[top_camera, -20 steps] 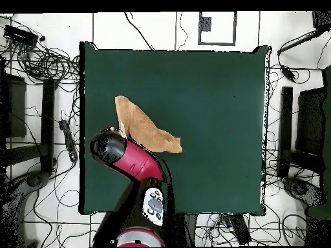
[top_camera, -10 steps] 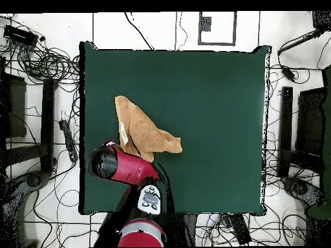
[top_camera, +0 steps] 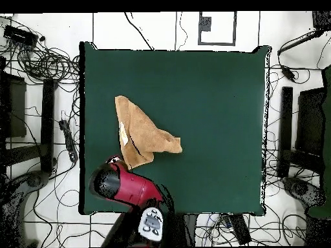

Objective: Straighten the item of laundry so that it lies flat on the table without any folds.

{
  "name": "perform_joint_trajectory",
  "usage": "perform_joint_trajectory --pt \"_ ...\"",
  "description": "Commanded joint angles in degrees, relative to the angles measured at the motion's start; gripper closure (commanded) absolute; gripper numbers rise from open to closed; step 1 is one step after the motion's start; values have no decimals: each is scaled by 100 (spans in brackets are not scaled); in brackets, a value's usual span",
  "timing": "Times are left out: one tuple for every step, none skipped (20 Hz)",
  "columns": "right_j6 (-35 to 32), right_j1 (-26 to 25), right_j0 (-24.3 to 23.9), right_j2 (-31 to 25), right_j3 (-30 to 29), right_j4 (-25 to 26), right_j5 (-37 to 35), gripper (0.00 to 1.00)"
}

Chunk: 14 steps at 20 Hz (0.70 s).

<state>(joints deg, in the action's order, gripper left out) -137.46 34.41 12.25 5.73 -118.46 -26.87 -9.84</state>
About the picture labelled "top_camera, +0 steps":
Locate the tan terry towel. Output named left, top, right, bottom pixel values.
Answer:
left=114, top=94, right=184, bottom=171

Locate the black flat device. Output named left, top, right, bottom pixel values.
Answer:
left=228, top=213, right=252, bottom=245

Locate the black power strip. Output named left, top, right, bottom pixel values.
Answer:
left=58, top=119, right=79, bottom=163

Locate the dark grey stand base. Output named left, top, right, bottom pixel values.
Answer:
left=282, top=176, right=326, bottom=209
left=5, top=170, right=50, bottom=207

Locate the dark green tablecloth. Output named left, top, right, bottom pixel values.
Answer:
left=78, top=41, right=272, bottom=217

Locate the small dark grey square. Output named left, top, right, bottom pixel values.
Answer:
left=198, top=16, right=212, bottom=32

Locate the black power adapter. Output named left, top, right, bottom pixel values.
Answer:
left=281, top=65, right=296, bottom=81

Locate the black rod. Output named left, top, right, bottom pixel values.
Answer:
left=277, top=29, right=323, bottom=56

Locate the black speckled box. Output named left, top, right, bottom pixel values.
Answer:
left=312, top=10, right=331, bottom=31

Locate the black frame bar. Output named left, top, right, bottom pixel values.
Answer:
left=277, top=86, right=294, bottom=178
left=40, top=77, right=56, bottom=173

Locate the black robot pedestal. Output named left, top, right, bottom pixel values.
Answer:
left=161, top=213, right=198, bottom=247

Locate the black frame panel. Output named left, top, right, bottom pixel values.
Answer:
left=295, top=87, right=327, bottom=156
left=0, top=73, right=27, bottom=139

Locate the black cable tangle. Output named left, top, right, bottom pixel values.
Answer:
left=0, top=38, right=80, bottom=85

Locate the long black cable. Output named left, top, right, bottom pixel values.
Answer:
left=123, top=12, right=155, bottom=51

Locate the black network switch box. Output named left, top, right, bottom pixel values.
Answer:
left=3, top=24, right=39, bottom=48

